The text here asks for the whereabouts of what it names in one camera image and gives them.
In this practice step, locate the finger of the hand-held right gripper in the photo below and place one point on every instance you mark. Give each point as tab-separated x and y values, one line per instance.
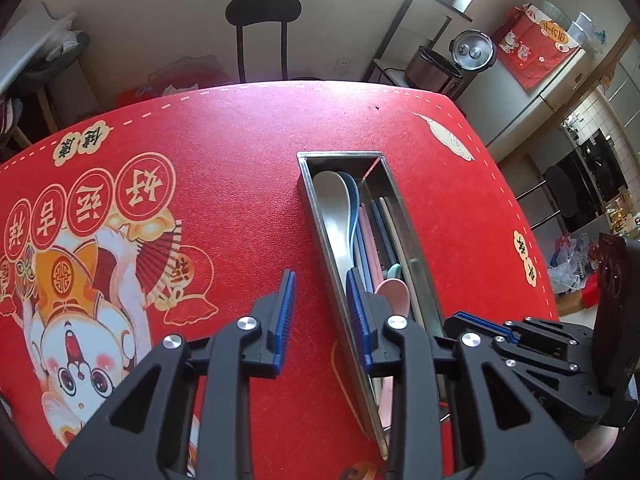
475	330
550	336

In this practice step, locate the pale green basket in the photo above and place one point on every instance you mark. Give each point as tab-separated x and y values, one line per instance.
555	12

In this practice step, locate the cream chopstick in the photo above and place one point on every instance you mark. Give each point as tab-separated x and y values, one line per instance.
388	230
396	232

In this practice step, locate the silver rice cooker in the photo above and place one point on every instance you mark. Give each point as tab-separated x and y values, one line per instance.
430	70

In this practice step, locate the white plastic spoon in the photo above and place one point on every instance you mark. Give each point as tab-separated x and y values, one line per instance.
330	195

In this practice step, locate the dark cluttered chair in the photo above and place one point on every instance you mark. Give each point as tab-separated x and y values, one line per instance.
60	75

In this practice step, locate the black round-backed chair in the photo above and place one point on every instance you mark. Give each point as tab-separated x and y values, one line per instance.
557	180
262	7

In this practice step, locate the person's right hand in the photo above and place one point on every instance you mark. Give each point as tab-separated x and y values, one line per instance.
597	450

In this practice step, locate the black metal frame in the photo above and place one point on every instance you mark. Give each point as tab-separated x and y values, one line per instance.
400	20

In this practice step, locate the red printed table mat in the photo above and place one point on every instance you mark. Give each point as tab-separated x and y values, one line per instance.
225	185

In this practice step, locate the clear plastic container stack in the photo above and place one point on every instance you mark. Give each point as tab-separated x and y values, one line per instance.
582	27

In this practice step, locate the black oven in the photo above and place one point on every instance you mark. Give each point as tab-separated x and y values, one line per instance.
595	175

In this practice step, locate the pile of plastic bags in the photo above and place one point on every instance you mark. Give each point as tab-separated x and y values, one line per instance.
570	265

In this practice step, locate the blue plastic spoon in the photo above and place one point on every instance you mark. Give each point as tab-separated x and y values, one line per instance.
352	200

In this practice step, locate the row of condiment bottles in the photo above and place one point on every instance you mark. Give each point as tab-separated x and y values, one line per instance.
622	220

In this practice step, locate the bundle of coloured chopsticks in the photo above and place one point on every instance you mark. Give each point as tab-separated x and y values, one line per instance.
375	240

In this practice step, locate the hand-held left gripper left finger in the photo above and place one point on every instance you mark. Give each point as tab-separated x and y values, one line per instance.
285	320

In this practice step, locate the clear plastic bag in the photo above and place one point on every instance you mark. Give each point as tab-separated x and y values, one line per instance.
599	37

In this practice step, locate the stainless steel utensil tray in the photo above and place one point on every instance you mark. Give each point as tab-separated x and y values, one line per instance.
345	161

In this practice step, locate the white refrigerator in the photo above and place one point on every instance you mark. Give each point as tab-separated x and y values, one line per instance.
530	115

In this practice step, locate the dark window sill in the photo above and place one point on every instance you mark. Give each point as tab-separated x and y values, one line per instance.
440	5

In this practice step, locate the red printed cloth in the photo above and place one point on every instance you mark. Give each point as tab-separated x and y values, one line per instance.
530	55

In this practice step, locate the pink plastic spoon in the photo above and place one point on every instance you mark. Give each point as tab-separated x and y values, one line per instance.
392	295

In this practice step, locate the pale kitchen wall cabinets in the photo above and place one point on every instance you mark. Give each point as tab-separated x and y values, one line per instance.
625	85

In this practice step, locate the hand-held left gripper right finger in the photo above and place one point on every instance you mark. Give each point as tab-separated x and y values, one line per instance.
357	320

